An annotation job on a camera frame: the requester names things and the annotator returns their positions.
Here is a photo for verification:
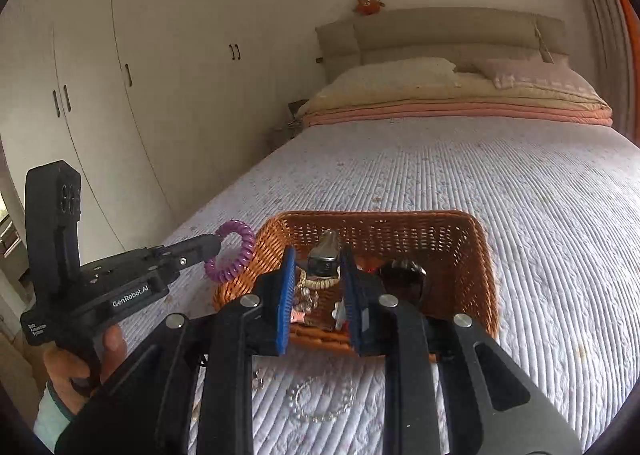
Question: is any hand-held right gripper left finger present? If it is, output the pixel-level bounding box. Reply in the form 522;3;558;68
55;246;297;455

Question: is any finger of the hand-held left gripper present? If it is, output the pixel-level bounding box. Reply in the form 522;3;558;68
159;251;222;282
150;233;224;262

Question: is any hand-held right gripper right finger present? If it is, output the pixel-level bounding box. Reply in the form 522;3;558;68
339;246;583;455

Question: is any purple coil hair tie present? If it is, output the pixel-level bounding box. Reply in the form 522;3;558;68
204;220;257;283

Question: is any beige bead bracelet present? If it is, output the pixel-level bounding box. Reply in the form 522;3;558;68
300;274;343;292

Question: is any silver metal hair clip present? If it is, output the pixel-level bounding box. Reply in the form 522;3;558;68
307;229;342;278

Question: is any brown wicker basket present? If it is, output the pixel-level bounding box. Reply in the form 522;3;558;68
212;210;502;362

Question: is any person's left forearm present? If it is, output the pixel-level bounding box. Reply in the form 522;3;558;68
32;381;77;454

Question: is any person's left hand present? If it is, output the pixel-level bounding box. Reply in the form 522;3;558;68
42;324;129;417

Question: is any bedside table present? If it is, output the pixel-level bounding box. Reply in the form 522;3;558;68
271;99;311;152

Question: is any white built-in wardrobe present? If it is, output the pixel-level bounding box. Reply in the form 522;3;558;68
0;0;328;298

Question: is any grey quilted bedspread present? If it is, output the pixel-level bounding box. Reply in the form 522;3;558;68
120;115;640;455

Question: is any pink folded blanket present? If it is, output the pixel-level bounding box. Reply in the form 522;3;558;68
301;102;614;129

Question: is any yellow folded blanket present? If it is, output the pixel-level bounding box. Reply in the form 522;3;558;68
294;71;614;119

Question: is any cream pillow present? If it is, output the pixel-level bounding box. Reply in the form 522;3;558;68
324;57;462;96

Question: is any beige padded headboard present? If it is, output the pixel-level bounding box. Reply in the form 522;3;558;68
315;7;572;84

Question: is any pink striped pillow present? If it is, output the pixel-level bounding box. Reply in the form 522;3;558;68
471;57;597;96

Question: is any grey and orange curtain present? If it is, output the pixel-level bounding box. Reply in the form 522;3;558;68
564;0;640;148

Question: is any clear bead bracelet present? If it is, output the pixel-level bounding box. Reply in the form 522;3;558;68
286;376;357;425

